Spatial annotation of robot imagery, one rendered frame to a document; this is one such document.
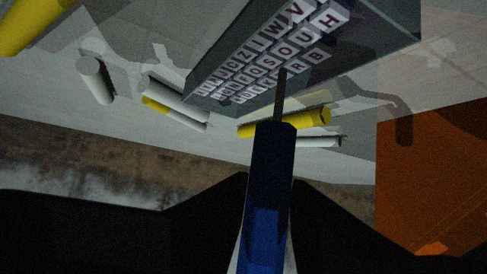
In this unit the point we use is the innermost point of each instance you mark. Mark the dark blue stylus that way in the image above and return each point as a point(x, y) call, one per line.
point(265, 218)

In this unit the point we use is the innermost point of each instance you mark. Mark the grey keyboard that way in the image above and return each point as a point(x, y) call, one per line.
point(315, 40)

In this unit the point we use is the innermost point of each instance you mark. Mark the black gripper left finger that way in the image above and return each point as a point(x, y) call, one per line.
point(48, 234)

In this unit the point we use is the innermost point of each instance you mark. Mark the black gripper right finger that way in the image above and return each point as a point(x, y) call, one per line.
point(327, 239)

